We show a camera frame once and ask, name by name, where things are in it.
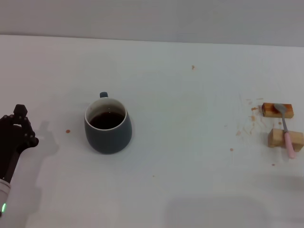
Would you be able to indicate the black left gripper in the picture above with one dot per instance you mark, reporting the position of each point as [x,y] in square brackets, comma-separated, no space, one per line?
[10,147]

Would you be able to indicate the grey ceramic cup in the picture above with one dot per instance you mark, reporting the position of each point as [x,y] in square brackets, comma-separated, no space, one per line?
[108,140]

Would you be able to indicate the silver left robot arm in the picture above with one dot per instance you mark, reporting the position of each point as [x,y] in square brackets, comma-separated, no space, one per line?
[3,190]

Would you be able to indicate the dark brown coffee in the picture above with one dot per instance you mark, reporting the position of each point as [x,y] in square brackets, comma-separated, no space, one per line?
[107,121]

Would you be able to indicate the plain light wooden block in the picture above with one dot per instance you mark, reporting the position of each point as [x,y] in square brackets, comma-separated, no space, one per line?
[275,138]

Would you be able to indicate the brown stained wooden block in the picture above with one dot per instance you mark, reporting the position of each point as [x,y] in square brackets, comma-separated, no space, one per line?
[289,112]

